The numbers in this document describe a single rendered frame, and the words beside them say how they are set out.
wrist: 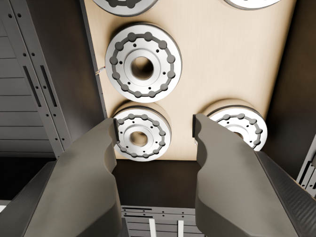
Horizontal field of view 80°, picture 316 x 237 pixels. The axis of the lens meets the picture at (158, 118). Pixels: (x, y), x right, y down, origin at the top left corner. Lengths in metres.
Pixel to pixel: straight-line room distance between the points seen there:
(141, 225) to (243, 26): 0.47
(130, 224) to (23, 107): 0.36
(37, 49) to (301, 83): 0.28
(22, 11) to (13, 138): 0.30
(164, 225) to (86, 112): 0.36
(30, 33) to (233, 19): 0.23
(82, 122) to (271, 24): 0.27
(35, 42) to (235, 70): 0.24
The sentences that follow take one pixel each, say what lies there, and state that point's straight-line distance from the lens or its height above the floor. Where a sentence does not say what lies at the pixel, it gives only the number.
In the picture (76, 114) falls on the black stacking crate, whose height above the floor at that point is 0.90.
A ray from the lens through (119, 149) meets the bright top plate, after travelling 0.33.
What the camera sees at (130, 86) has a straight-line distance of 0.27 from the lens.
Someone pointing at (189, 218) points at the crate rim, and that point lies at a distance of 0.32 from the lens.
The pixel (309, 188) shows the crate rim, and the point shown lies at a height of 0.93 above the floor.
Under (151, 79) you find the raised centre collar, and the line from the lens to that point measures 0.25.
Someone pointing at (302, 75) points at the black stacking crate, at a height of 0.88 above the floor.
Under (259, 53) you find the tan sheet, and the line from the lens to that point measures 0.30.
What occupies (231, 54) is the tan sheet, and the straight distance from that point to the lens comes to 0.29.
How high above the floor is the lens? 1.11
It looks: 61 degrees down
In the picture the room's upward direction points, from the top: 170 degrees counter-clockwise
